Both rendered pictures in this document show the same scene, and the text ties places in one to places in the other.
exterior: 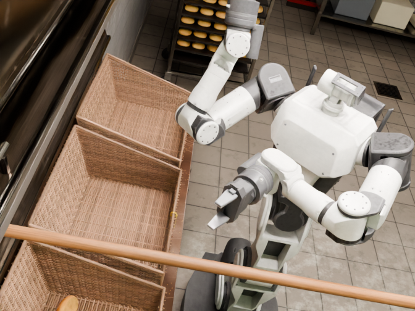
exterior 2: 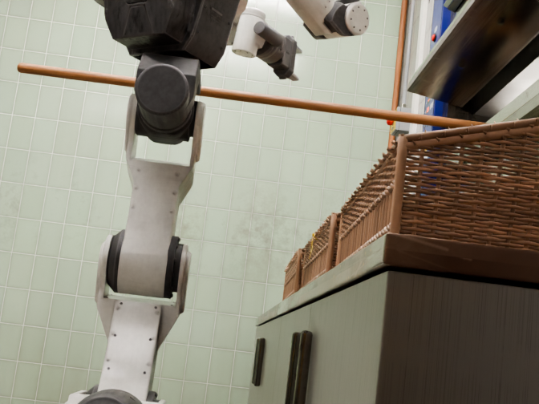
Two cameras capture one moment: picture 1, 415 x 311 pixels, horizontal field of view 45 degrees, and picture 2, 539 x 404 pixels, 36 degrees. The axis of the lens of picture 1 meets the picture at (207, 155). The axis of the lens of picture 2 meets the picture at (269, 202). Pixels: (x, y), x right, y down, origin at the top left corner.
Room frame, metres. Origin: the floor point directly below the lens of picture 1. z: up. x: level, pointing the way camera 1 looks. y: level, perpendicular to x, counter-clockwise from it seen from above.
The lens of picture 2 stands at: (3.15, 0.09, 0.46)
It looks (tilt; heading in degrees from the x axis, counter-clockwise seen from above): 10 degrees up; 184
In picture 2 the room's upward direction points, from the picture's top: 7 degrees clockwise
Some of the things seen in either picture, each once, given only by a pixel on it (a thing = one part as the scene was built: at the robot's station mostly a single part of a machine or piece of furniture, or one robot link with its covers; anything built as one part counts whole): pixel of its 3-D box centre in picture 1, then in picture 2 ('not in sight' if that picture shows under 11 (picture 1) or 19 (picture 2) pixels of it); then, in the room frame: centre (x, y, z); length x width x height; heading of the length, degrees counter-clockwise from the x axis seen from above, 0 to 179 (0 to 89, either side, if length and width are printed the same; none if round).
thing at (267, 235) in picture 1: (272, 242); (155, 195); (1.27, -0.32, 0.78); 0.18 x 0.15 x 0.47; 97
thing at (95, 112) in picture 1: (139, 115); (518, 208); (1.88, 0.36, 0.72); 0.56 x 0.49 x 0.28; 6
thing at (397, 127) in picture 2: not in sight; (401, 122); (-0.24, 0.33, 1.46); 0.10 x 0.07 x 0.10; 7
